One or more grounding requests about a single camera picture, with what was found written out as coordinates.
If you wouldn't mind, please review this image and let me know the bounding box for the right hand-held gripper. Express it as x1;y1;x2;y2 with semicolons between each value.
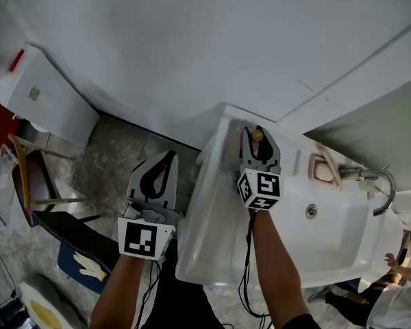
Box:
236;125;283;212

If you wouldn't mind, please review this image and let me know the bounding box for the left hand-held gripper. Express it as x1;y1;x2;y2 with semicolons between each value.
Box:
117;150;186;262

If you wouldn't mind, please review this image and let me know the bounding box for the person's left forearm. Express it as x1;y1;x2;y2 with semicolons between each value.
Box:
88;253;145;329

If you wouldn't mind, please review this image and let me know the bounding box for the person's right forearm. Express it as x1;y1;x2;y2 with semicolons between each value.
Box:
249;208;312;329

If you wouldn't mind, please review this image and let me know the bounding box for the white sink basin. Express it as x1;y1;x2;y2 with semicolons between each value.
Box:
175;102;406;289

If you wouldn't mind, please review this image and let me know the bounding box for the pink soap dish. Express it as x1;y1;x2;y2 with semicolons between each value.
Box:
308;153;343;189

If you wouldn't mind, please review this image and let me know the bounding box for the beige soap bar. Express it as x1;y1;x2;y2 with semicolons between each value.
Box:
314;159;336;182

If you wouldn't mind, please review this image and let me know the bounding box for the beige wooden stick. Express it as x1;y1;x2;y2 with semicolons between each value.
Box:
316;142;344;186

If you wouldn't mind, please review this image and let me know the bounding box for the black fabric with white trim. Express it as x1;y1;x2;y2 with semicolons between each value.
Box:
32;210;121;274

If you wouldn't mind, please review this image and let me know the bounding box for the person's black clothing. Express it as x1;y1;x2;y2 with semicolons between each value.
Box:
133;237;227;329

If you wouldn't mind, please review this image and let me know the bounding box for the wooden chair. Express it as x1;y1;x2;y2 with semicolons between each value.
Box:
8;132;90;226

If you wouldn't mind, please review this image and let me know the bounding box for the chrome faucet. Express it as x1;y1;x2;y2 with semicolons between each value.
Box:
338;165;397;217

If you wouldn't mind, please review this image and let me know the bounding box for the white round stool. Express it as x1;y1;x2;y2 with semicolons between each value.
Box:
18;273;87;329

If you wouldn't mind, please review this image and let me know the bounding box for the orange chair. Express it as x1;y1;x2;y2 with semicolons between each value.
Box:
0;99;22;151

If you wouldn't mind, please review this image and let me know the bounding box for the brown cardboard box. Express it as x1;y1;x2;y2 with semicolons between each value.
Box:
395;229;411;269

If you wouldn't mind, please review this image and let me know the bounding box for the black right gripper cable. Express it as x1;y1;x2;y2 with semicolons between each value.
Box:
237;213;272;319

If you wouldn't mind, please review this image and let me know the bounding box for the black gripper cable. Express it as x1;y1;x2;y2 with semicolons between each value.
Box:
133;258;162;329
237;213;272;319

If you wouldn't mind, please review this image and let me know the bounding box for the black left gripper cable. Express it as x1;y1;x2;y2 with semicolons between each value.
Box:
133;258;162;329

